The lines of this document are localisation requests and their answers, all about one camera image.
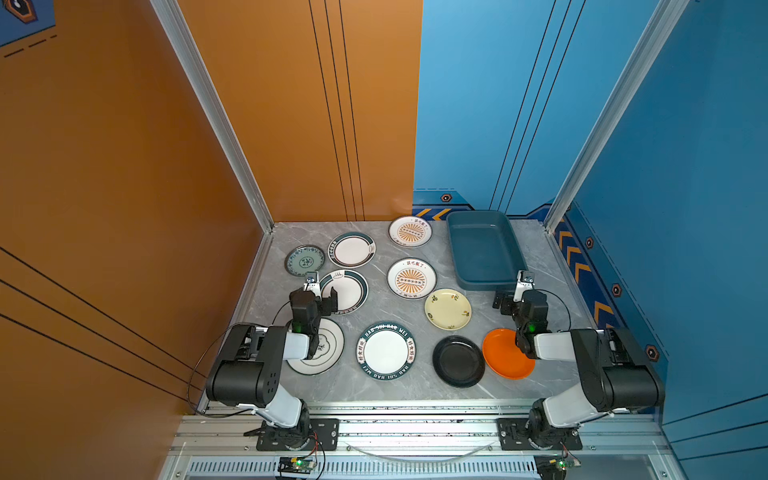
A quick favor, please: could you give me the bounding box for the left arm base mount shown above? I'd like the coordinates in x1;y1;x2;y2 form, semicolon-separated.
256;417;340;452

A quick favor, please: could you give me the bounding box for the small green patterned plate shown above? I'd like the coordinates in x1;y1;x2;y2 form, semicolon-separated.
284;245;325;277

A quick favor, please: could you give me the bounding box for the white plate green lettered rim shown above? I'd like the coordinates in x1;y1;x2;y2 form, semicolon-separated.
355;322;417;381

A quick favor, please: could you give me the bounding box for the black plate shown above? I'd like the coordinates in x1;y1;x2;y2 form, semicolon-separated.
432;335;486;388

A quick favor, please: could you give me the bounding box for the white plate flower outline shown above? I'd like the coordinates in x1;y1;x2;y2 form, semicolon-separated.
287;317;345;376

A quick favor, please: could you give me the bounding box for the aluminium corner post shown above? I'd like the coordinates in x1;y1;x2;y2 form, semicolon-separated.
150;0;275;234
544;0;689;234

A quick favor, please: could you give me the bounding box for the green circuit board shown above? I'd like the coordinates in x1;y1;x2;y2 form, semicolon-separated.
534;457;581;480
276;457;320;479

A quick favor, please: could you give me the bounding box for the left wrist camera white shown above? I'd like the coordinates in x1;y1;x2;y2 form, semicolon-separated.
303;272;322;298

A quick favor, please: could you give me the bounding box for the left green circuit board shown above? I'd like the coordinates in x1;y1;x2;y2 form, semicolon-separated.
276;457;320;479

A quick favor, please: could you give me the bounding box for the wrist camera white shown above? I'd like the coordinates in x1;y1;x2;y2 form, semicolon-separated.
303;272;322;298
513;270;535;303

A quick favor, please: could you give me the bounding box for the white orange sunburst plate front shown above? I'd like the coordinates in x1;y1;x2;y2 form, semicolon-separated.
386;258;437;299

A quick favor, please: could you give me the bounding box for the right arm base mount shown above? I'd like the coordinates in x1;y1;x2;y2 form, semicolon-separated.
496;417;583;451

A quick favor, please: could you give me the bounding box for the right green circuit board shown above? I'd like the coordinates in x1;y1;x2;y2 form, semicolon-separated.
534;457;581;480

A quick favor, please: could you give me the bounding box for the right aluminium corner post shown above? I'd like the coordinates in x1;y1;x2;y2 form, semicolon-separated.
544;0;689;234

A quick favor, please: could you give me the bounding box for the left aluminium corner post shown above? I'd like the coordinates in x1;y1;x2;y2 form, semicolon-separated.
150;0;275;234

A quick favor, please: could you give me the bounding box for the aluminium frame rail front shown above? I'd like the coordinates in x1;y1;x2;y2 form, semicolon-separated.
169;399;672;456

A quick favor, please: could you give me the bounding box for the teal plastic bin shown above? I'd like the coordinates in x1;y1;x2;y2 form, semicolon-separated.
446;211;528;291

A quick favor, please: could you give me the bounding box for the white orange sunburst plate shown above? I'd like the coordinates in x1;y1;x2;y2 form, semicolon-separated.
386;258;437;299
388;216;433;248

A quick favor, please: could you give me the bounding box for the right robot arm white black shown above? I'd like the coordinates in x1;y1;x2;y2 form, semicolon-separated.
493;289;665;435

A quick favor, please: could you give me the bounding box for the white plate dark green rim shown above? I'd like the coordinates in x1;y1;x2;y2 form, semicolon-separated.
327;231;376;269

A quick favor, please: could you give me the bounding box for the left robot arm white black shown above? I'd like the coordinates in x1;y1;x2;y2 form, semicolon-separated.
206;289;338;440

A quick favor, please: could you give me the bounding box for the cream yellow plate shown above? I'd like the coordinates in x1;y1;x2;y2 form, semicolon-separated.
424;289;472;331

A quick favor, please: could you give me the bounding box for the white orange sunburst plate back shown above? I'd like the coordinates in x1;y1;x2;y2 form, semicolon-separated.
388;216;433;248

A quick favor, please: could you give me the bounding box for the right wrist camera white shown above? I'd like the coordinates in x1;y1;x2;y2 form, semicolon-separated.
513;270;535;303

